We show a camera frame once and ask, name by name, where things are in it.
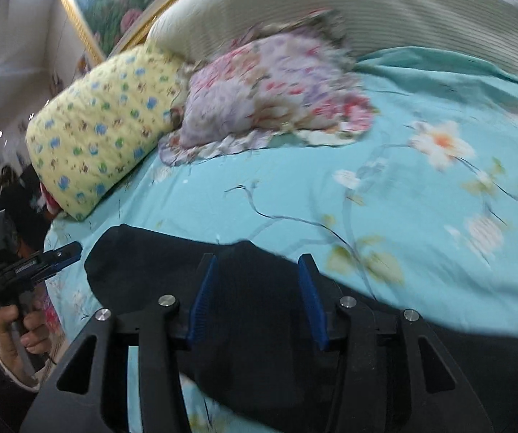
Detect person's left forearm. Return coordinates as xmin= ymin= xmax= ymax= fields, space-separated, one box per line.
xmin=0 ymin=347 xmax=43 ymax=433

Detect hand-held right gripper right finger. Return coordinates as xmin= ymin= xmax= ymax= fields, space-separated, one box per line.
xmin=297 ymin=253 xmax=496 ymax=433

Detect floral ruffled pillow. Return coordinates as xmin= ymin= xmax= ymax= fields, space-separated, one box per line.
xmin=158 ymin=9 xmax=374 ymax=165

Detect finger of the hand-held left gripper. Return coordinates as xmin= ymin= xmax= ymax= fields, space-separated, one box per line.
xmin=38 ymin=241 xmax=83 ymax=280

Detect yellow printed pillow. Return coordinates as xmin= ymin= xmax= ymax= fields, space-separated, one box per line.
xmin=25 ymin=41 xmax=187 ymax=222

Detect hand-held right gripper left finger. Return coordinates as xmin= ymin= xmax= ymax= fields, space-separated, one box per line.
xmin=19 ymin=253 xmax=218 ymax=433

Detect person's left hand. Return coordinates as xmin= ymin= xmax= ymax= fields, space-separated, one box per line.
xmin=0 ymin=295 xmax=51 ymax=386

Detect black pants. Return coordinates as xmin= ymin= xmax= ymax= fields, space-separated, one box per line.
xmin=84 ymin=224 xmax=518 ymax=433

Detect teal floral bed sheet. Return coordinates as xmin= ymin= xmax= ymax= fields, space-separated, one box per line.
xmin=42 ymin=46 xmax=518 ymax=433

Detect framed floral painting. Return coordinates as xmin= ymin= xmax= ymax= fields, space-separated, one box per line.
xmin=57 ymin=0 xmax=232 ymax=64

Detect white padded headboard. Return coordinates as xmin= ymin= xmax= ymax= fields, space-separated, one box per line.
xmin=146 ymin=0 xmax=518 ymax=75

